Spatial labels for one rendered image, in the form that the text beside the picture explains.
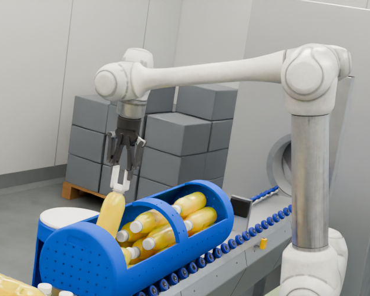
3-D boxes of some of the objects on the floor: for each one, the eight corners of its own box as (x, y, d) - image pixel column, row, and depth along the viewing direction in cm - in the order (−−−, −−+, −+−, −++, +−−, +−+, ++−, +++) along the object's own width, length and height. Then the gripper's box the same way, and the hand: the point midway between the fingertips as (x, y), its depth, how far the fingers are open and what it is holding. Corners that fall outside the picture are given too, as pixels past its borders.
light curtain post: (288, 420, 359) (355, 76, 323) (283, 426, 354) (351, 77, 318) (276, 416, 362) (341, 74, 326) (272, 421, 356) (337, 74, 321)
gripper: (158, 121, 229) (147, 193, 234) (114, 109, 237) (104, 180, 241) (147, 123, 223) (135, 197, 228) (101, 111, 230) (90, 183, 235)
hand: (120, 178), depth 234 cm, fingers closed on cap, 4 cm apart
